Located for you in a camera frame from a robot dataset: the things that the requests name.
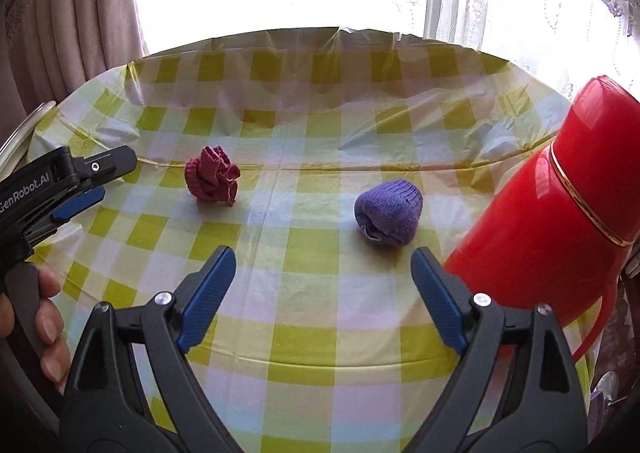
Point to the mauve curtain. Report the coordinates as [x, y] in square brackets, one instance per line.
[75, 8]

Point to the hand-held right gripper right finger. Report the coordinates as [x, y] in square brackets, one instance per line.
[440, 303]

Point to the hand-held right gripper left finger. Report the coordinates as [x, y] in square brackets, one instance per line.
[210, 298]

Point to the yellow checkered plastic tablecloth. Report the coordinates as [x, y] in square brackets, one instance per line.
[310, 283]

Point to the purple sock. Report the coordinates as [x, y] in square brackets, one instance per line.
[390, 210]

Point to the red thermos flask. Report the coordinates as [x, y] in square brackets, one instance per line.
[540, 233]

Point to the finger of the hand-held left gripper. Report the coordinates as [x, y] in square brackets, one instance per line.
[105, 162]
[75, 207]

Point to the dark red sock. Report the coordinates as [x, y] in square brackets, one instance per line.
[212, 178]

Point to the person's left hand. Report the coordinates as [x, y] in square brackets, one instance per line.
[47, 323]

